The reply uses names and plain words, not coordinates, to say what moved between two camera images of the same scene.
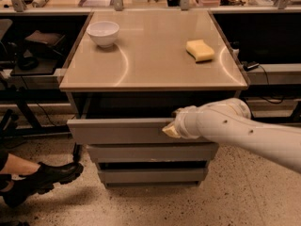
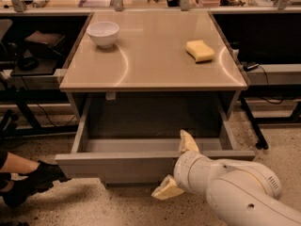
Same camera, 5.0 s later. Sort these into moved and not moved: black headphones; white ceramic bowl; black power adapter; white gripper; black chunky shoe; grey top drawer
Moved: grey top drawer; white gripper
Not moved: white ceramic bowl; black headphones; black power adapter; black chunky shoe
